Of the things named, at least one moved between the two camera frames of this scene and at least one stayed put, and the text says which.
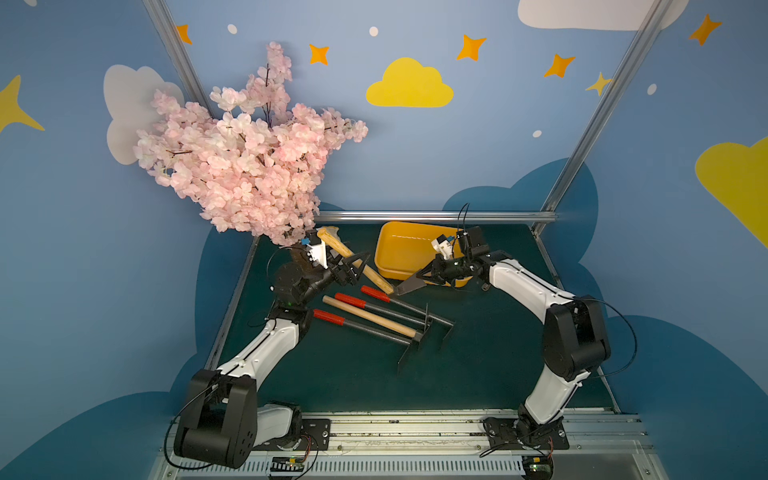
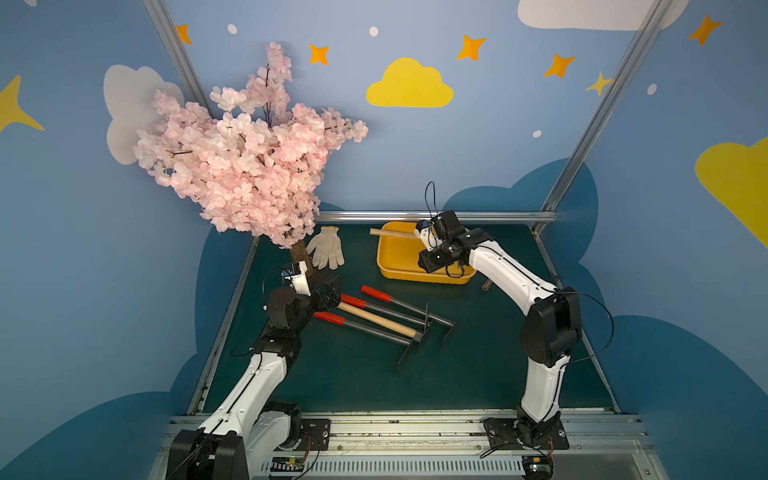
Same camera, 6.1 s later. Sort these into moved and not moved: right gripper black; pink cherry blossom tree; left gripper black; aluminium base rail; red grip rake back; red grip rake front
Moved: left gripper black; right gripper black
Not moved: pink cherry blossom tree; red grip rake back; aluminium base rail; red grip rake front
